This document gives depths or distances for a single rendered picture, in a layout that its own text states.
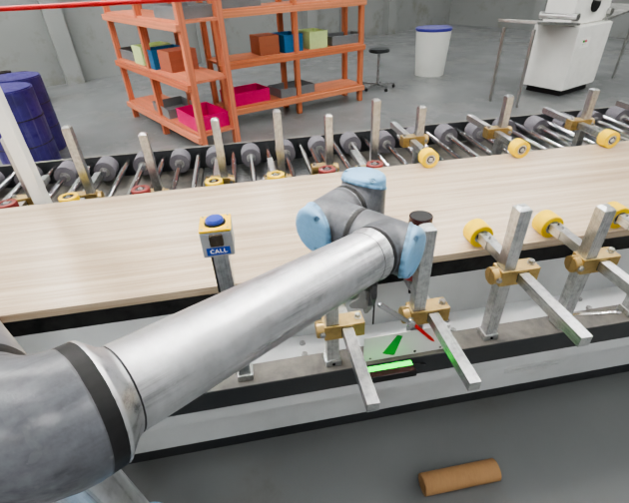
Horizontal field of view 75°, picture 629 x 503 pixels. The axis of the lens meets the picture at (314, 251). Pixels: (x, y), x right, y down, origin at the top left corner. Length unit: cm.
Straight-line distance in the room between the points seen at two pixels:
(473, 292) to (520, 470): 78
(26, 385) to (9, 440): 4
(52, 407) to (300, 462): 161
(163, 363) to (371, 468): 157
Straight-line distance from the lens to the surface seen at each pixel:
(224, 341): 42
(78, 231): 178
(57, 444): 36
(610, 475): 217
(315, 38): 611
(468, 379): 109
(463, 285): 154
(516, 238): 120
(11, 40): 980
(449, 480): 184
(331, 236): 73
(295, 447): 194
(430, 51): 810
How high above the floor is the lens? 168
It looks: 34 degrees down
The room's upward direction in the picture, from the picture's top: 3 degrees counter-clockwise
